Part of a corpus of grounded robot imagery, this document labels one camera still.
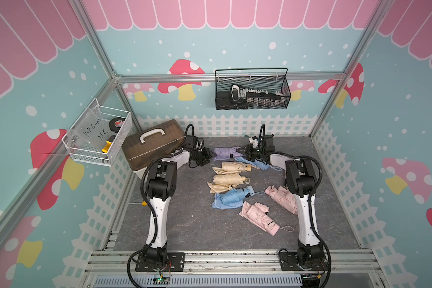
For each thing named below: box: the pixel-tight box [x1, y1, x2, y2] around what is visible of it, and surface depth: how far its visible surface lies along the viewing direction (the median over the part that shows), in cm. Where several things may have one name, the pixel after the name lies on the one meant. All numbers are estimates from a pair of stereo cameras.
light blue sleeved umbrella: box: [211, 185, 266, 209], surface depth 91 cm
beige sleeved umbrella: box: [212, 161, 260, 175], surface depth 102 cm
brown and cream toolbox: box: [121, 119, 186, 171], surface depth 92 cm
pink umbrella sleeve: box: [265, 185, 299, 215], surface depth 91 cm
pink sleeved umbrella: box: [238, 201, 280, 236], surface depth 85 cm
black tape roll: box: [108, 117, 126, 134], surface depth 81 cm
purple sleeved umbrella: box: [212, 146, 243, 162], surface depth 108 cm
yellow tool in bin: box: [101, 135, 117, 153], surface depth 64 cm
